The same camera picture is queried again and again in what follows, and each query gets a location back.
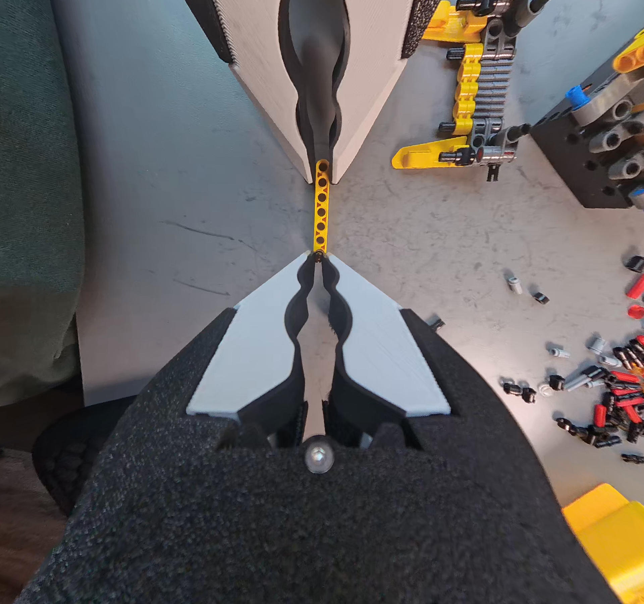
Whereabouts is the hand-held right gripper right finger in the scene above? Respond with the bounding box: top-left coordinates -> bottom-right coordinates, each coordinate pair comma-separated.
322,253 -> 452,436

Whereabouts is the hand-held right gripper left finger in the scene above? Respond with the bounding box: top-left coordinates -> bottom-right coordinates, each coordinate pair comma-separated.
186,251 -> 314,436

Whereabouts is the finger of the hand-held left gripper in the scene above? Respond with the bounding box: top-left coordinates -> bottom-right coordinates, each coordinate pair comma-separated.
329,0 -> 424,184
200,0 -> 316,184

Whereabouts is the yellow lego blade with connector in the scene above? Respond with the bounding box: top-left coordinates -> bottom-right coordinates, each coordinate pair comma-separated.
422,0 -> 559,43

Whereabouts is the grey grille yellow lego assembly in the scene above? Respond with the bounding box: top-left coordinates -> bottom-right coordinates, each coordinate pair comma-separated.
391,20 -> 531,182

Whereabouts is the yellow lego beam with holes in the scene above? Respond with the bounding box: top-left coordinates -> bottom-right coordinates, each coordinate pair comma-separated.
313,159 -> 332,253

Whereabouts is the yellow black lego robot model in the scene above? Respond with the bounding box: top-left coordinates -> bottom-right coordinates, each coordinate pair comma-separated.
531,30 -> 644,209

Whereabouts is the pile of small lego pins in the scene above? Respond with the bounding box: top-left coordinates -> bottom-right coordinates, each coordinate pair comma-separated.
500,254 -> 644,464

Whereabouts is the yellow plastic bin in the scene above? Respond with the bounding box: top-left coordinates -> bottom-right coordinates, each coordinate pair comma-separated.
562,483 -> 644,604

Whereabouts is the person's green sweater torso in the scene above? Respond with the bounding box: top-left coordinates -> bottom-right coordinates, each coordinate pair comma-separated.
0,0 -> 85,408

